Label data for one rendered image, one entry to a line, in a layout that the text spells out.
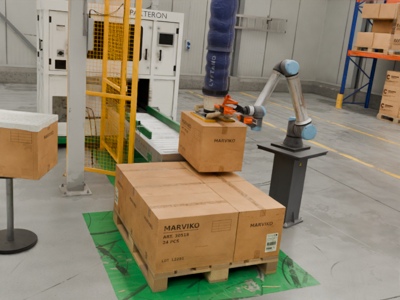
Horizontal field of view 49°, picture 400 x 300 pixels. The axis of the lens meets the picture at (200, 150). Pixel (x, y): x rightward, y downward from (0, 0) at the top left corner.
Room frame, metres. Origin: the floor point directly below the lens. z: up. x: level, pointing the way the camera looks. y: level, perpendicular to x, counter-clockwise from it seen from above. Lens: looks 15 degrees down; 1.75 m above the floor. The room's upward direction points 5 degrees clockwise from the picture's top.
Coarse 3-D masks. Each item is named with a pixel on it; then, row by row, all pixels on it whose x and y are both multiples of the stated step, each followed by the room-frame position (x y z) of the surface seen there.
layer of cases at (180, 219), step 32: (128, 192) 3.34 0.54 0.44; (160, 192) 3.14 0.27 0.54; (192, 192) 3.21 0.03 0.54; (224, 192) 3.27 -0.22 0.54; (256, 192) 3.34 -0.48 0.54; (128, 224) 3.29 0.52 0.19; (160, 224) 2.67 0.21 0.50; (192, 224) 2.76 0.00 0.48; (224, 224) 2.87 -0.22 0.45; (256, 224) 2.98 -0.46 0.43; (160, 256) 2.67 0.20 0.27; (192, 256) 2.77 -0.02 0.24; (224, 256) 2.88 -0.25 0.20; (256, 256) 3.00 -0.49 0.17
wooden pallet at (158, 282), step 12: (120, 228) 3.55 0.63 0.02; (132, 240) 3.16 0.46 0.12; (132, 252) 3.14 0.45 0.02; (144, 264) 2.98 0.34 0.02; (228, 264) 2.90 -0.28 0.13; (240, 264) 2.94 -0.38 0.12; (252, 264) 2.98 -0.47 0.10; (264, 264) 3.06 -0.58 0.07; (276, 264) 3.08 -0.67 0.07; (144, 276) 2.84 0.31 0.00; (156, 276) 2.66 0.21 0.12; (168, 276) 2.70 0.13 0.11; (204, 276) 2.92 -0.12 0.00; (216, 276) 2.86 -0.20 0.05; (156, 288) 2.67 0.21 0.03
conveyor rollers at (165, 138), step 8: (144, 120) 5.71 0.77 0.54; (152, 120) 5.76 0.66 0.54; (160, 120) 5.81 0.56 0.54; (152, 128) 5.29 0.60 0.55; (160, 128) 5.34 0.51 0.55; (168, 128) 5.38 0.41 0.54; (152, 136) 4.91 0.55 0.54; (160, 136) 4.95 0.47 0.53; (168, 136) 4.93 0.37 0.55; (176, 136) 4.96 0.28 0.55; (160, 144) 4.58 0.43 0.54; (168, 144) 4.61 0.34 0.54; (176, 144) 4.65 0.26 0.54; (168, 152) 4.25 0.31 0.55; (176, 152) 4.28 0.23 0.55
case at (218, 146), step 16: (192, 128) 3.77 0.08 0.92; (208, 128) 3.56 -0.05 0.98; (224, 128) 3.61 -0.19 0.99; (240, 128) 3.66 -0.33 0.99; (192, 144) 3.74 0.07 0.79; (208, 144) 3.56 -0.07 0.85; (224, 144) 3.62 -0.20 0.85; (240, 144) 3.67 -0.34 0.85; (192, 160) 3.70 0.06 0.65; (208, 160) 3.57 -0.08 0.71; (224, 160) 3.62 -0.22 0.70; (240, 160) 3.68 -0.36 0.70
